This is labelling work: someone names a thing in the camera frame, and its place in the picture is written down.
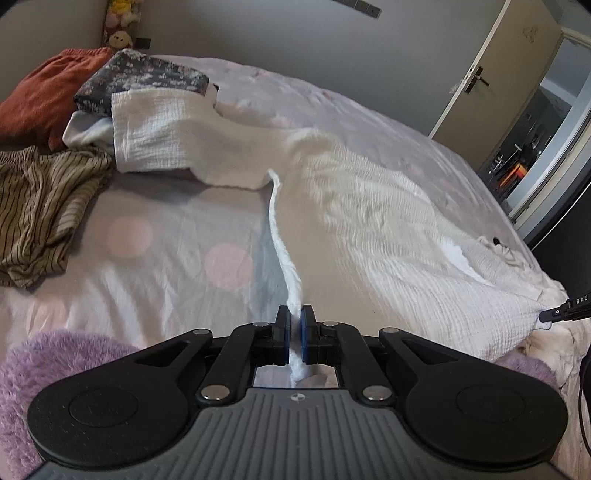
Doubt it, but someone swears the striped olive garment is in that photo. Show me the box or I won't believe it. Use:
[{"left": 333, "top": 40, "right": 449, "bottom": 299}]
[{"left": 1, "top": 147, "right": 114, "bottom": 289}]

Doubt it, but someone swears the purple fluffy sleeve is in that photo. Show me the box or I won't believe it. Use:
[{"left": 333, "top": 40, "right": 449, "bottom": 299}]
[{"left": 0, "top": 329, "right": 144, "bottom": 480}]

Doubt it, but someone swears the folded white sweater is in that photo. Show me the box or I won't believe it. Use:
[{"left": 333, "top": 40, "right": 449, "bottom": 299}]
[{"left": 62, "top": 86, "right": 218, "bottom": 162}]

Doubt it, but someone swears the black door handle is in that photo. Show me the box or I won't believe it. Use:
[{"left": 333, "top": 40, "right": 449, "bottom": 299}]
[{"left": 464, "top": 66, "right": 490, "bottom": 94}]

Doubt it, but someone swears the white crinkle muslin garment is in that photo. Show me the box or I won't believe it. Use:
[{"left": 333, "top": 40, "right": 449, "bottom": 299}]
[{"left": 111, "top": 88, "right": 565, "bottom": 360}]

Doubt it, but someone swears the stuffed toy hanging column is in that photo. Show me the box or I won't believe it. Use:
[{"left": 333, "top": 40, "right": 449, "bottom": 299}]
[{"left": 102, "top": 0, "right": 143, "bottom": 50}]

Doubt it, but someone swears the grey wall switch panel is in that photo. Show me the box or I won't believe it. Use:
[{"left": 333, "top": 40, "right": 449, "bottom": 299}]
[{"left": 335, "top": 0, "right": 382, "bottom": 19}]

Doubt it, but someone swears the rust orange garment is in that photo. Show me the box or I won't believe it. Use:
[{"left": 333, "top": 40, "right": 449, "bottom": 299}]
[{"left": 1, "top": 47, "right": 113, "bottom": 152}]

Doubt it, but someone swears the cream bedroom door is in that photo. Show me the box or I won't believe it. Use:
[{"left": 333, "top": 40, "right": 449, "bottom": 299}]
[{"left": 430, "top": 0, "right": 562, "bottom": 171}]

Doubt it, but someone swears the dark floral folded garment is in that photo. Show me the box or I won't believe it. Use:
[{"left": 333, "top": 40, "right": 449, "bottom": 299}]
[{"left": 73, "top": 49, "right": 209, "bottom": 116}]

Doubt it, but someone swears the pile of white clothes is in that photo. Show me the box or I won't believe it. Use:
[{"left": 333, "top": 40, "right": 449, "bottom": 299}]
[{"left": 478, "top": 236, "right": 587, "bottom": 405}]

